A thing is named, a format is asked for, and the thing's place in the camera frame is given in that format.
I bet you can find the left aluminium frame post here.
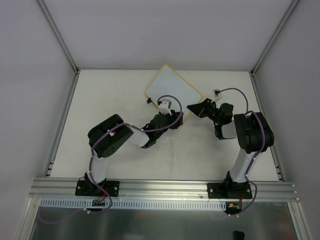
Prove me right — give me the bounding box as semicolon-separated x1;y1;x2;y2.
35;0;79;74

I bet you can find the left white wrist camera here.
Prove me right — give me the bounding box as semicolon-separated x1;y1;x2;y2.
158;99;172;116

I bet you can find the white slotted cable duct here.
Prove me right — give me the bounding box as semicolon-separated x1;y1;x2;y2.
39;198;227;211

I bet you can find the left whiteboard stand foot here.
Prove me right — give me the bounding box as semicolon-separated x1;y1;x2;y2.
146;97;153;104

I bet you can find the yellow framed whiteboard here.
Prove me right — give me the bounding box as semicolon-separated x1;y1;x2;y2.
145;64;203;120

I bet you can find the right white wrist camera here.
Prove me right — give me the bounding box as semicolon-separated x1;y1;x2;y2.
213;89;222;102

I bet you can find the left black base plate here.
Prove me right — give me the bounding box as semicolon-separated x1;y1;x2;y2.
75;179;120;197

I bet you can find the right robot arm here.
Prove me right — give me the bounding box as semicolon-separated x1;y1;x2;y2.
187;98;275;200

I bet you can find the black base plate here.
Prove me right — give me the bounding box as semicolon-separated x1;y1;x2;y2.
75;179;120;197
207;181;253;200

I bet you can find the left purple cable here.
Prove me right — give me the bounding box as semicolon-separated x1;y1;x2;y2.
37;94;184;225

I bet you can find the aluminium frame post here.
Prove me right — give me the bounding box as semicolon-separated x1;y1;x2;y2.
35;0;79;74
250;0;300;76

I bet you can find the black object on floor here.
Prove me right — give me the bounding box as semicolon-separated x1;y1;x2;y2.
233;230;245;240

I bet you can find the aluminium front rail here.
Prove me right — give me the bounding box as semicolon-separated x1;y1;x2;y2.
28;177;301;202

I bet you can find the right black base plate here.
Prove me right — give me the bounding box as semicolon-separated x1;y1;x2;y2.
207;181;253;200

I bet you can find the purple cable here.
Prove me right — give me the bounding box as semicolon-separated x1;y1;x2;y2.
219;87;270;218
37;94;184;225

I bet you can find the right aluminium frame post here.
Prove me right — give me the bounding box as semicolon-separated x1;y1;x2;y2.
250;0;300;76

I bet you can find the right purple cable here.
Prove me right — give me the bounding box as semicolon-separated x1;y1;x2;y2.
219;87;270;218

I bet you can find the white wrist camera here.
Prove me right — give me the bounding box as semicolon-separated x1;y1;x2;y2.
158;99;172;116
213;89;222;102

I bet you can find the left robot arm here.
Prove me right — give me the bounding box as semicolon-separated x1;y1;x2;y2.
75;110;184;198

